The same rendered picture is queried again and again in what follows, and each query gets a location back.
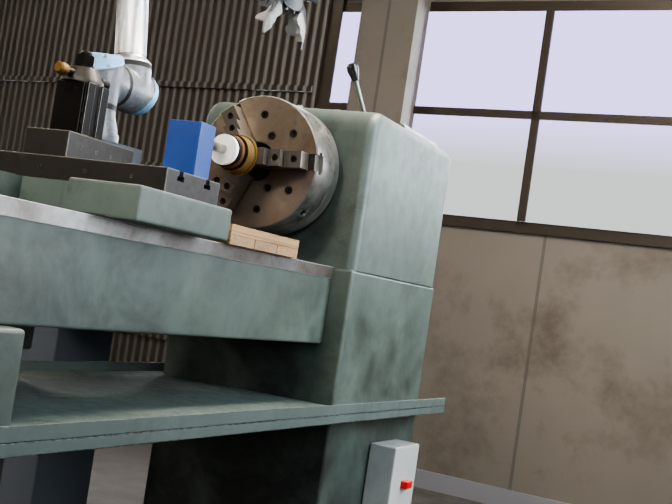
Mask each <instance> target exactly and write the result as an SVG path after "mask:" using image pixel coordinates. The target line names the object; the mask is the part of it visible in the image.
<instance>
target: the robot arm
mask: <svg viewBox="0 0 672 504"><path fill-rule="evenodd" d="M259 6H261V7H262V8H264V9H266V11H264V12H261V13H259V14H257V15H256V16H255V19H256V20H259V21H262V22H263V26H262V34H264V33H266V32H267V31H268V30H270V29H271V27H272V24H273V23H274V22H275V20H276V18H277V17H278V16H279V15H281V14H285V13H290V14H289V20H290V23H289V24H288V25H287V26H286V27H285V31H286V33H287V34H289V35H292V36H295V37H297V44H298V48H299V50H301V49H302V46H303V41H304V36H305V28H306V10H305V6H304V4H303V0H260V4H259ZM148 11H149V0H117V9H116V30H115V51H114V54H107V53H98V52H91V53H92V54H93V56H94V57H95V59H96V62H95V69H96V70H97V71H98V72H99V74H100V77H101V78H104V79H106V80H108V81H109V82H110V88H109V90H110V92H109V98H108V104H107V110H106V117H105V123H104V129H103V135H102V139H106V140H109V141H112V142H116V143H118V140H119V137H118V135H117V124H116V117H115V115H116V110H118V111H121V112H122V113H124V114H130V115H135V116H137V115H142V114H144V113H146V112H148V111H149V110H150V109H151V108H152V107H153V106H154V105H155V103H156V101H157V98H158V93H159V90H158V85H157V83H156V82H155V80H154V79H153V78H152V77H151V70H152V65H151V63H150V62H149V61H148V60H147V58H146V54H147V32H148Z"/></svg>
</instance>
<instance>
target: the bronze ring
mask: <svg viewBox="0 0 672 504"><path fill-rule="evenodd" d="M228 135H231V136H233V137H234V138H235V139H236V140H237V142H238V145H239V153H238V156H237V158H236V159H235V160H234V161H233V162H232V163H231V164H228V165H220V164H218V165H219V166H220V167H221V168H223V169H224V170H226V171H227V172H228V173H230V174H232V175H236V176H240V175H244V174H246V173H248V172H249V171H250V170H251V169H252V168H253V167H254V165H255V164H256V161H257V157H258V150H257V146H256V144H255V142H254V141H253V140H252V139H251V138H250V137H248V136H245V135H237V134H228Z"/></svg>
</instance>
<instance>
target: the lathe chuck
mask: <svg viewBox="0 0 672 504"><path fill-rule="evenodd" d="M239 102H240V105H241V107H242V109H243V112H244V114H245V116H246V119H247V121H248V123H249V126H250V128H251V130H252V133H253V135H254V137H255V140H256V142H257V143H262V144H264V146H263V147H265V148H267V149H282V150H284V151H303V152H305V153H308V154H316V155H320V169H319V173H318V171H294V170H272V171H271V172H270V174H269V175H268V176H267V177H266V178H264V179H262V180H260V179H259V177H258V174H257V166H256V165H254V167H253V168H252V169H251V170H250V171H249V173H250V174H252V175H253V176H255V177H256V178H258V179H259V180H260V181H253V182H252V184H251V185H250V187H249V189H248V190H247V192H246V193H245V195H244V197H243V198H242V200H241V202H240V203H239V205H238V207H237V208H236V210H235V212H234V213H233V215H232V216H231V221H230V224H235V225H239V226H243V227H247V228H251V229H255V230H259V231H263V232H266V233H278V232H283V231H287V230H290V229H292V228H294V227H296V226H298V225H300V224H301V223H303V222H304V221H306V220H307V219H308V218H309V217H310V216H311V215H312V214H313V213H314V212H315V211H316V210H317V209H318V208H319V206H320V205H321V203H322V202H323V200H324V198H325V196H326V194H327V192H328V189H329V187H330V184H331V180H332V175H333V152H332V147H331V143H330V140H329V138H328V135H327V133H326V131H325V130H324V128H323V126H322V125H321V124H320V123H319V121H318V120H317V119H316V118H315V117H314V116H312V115H311V114H310V113H309V112H307V111H305V110H303V109H302V108H300V107H298V106H296V105H294V104H292V103H290V102H288V101H286V100H284V99H281V98H278V97H274V96H265V95H263V96H253V97H249V98H246V99H243V100H241V101H239ZM211 126H214V127H216V132H215V138H216V137H217V136H218V135H221V134H226V133H225V130H224V128H223V127H224V126H226V124H225V122H224V120H223V117H222V115H221V114H220V115H219V116H218V118H217V119H216V120H215V121H214V123H213V124H212V125H211ZM222 170H223V168H221V167H220V166H219V165H218V164H216V163H215V162H214V161H213V160H212V158H211V164H210V171H209V177H208V180H210V181H213V182H217V183H220V182H221V180H222V179H223V176H222V175H221V174H220V173H221V172H222ZM305 208H309V210H308V212H307V213H306V214H305V215H303V216H302V217H297V216H298V214H299V213H300V212H301V211H302V210H303V209H305Z"/></svg>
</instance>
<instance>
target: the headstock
mask: <svg viewBox="0 0 672 504"><path fill-rule="evenodd" d="M238 104H239V103H232V102H220V103H218V104H216V105H214V106H213V107H212V109H211V110H210V112H209V114H208V117H207V121H206V123H207V124H209V125H212V124H213V123H214V121H215V120H216V119H217V118H218V116H219V115H220V114H221V112H222V111H224V110H226V109H227V108H229V107H230V106H232V105H238ZM300 108H302V109H304V110H305V111H307V112H309V113H311V114H313V115H314V116H316V117H317V118H318V119H320V120H321V121H322V122H323V123H324V124H325V126H326V127H327V128H328V130H329V131H330V133H331V135H332V136H333V139H334V141H335V144H336V147H337V150H338V156H339V175H338V181H337V185H336V188H335V191H334V194H333V196H332V198H331V200H330V202H329V203H328V205H327V207H326V208H325V209H324V211H323V212H322V213H321V214H320V215H319V216H318V217H317V218H316V219H315V220H314V221H313V222H311V223H310V224H309V225H307V226H306V227H304V228H302V229H300V230H298V231H295V232H292V233H288V234H282V235H278V236H282V237H286V238H290V239H294V240H298V241H299V246H298V253H297V259H298V260H302V261H307V262H312V263H316V264H321V265H325V266H330V267H335V268H342V269H349V270H355V271H359V272H364V273H368V274H373V275H377V276H382V277H386V278H391V279H395V280H400V281H405V282H409V283H414V284H418V285H423V286H427V287H432V286H433V279H434V272H435V265H436V258H437V252H438V245H439V238H440V231H441V224H442V217H443V210H444V204H445V197H446V190H447V183H448V176H449V169H450V162H451V159H450V156H449V155H448V154H447V153H446V152H444V151H443V150H441V149H439V148H437V147H436V146H434V145H432V144H431V143H429V142H427V141H426V140H424V139H422V138H421V137H419V136H417V135H415V134H414V133H412V132H410V131H409V130H407V129H405V128H404V127H402V126H400V125H398V124H397V123H395V122H393V121H392V120H390V119H388V118H387V117H385V116H383V115H382V114H380V113H374V112H359V111H345V110H331V109H317V108H303V107H300ZM349 157H350V158H349ZM354 159H357V160H354ZM358 161H359V162H358ZM345 162H346V163H345ZM348 164H349V165H348ZM352 166H353V167H352ZM361 169H362V171H361ZM342 170H343V171H342ZM357 170H358V171H357ZM346 172H347V173H346ZM348 175H350V176H348ZM349 178H351V179H349ZM345 179H346V180H345ZM341 182H343V184H342V183H341ZM352 182H353V183H352ZM349 185H351V186H350V187H349ZM355 185H357V186H355ZM344 186H345V187H344ZM342 187H343V188H342ZM348 187H349V189H348ZM354 187H355V188H354ZM345 188H346V189H345ZM345 191H346V192H345ZM355 192H356V193H355ZM356 194H357V195H356ZM338 195H340V196H338ZM351 199H352V200H351ZM343 200H344V201H343ZM352 203H353V204H352ZM339 204H340V205H339ZM338 207H339V209H338ZM347 208H348V209H349V210H348V209H347ZM355 209H356V210H355ZM340 210H341V211H340ZM345 211H346V213H345ZM352 213H353V215H352ZM337 214H338V215H337ZM349 215H350V216H349ZM353 216H354V217H353ZM340 217H341V218H340ZM337 219H338V220H337ZM342 219H343V222H342V221H341V220H342ZM350 221H351V222H350ZM341 222H342V223H341ZM346 222H347V223H346ZM335 223H336V224H335ZM339 225H340V226H339ZM342 226H343V227H342ZM348 226H349V227H348ZM350 230H352V231H350ZM335 234H336V235H335ZM343 234H344V235H343ZM344 236H345V238H344ZM332 238H333V239H332ZM340 238H341V240H337V239H340ZM342 238H343V239H342ZM347 241H348V242H347Z"/></svg>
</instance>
